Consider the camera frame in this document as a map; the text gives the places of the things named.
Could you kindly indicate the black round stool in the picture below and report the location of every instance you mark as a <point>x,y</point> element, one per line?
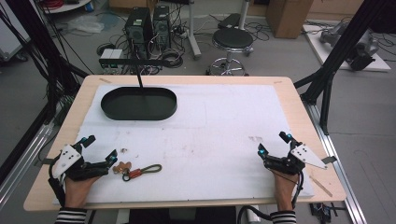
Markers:
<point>232,39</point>

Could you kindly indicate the black frame strut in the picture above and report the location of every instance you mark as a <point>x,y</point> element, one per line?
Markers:
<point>40,40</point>
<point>336,59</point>

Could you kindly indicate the white power supply box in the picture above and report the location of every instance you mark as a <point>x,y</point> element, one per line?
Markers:
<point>111,57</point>

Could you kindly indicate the brown tag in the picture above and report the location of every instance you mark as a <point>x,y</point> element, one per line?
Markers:
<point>121,168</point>

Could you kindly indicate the person's right hand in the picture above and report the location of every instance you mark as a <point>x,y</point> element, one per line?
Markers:
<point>285,189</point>

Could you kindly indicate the clear plastic bag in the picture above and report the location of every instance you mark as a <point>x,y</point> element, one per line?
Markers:
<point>85,24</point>

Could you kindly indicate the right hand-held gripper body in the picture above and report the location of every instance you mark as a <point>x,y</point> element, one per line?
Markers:
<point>286,163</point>

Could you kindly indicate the small brown crumb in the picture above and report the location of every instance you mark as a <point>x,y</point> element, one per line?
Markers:
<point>124,150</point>

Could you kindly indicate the person's left hand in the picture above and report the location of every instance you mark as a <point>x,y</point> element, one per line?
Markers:
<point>76,193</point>

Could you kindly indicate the thin wooden stick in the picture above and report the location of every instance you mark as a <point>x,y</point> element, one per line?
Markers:
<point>320,186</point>

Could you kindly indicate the black computer tower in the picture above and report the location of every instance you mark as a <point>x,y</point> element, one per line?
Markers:
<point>138,31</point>
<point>162,26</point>

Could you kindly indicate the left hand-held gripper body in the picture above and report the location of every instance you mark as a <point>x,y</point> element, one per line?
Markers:
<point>67,158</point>

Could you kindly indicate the white floor board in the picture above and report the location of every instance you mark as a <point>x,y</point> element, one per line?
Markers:
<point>323,51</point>

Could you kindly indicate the white foam mat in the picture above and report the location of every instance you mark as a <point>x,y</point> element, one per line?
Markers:
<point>218,140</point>

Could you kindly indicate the black camera stand bar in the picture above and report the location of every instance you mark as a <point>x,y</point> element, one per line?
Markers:
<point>138,67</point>

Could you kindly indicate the black oval tray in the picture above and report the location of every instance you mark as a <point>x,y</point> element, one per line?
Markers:
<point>137,105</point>

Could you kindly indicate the aluminium rail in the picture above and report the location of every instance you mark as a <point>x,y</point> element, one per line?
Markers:
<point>21,161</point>
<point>339,161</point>

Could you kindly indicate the brown cardboard box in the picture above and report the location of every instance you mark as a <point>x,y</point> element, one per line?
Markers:
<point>288,17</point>

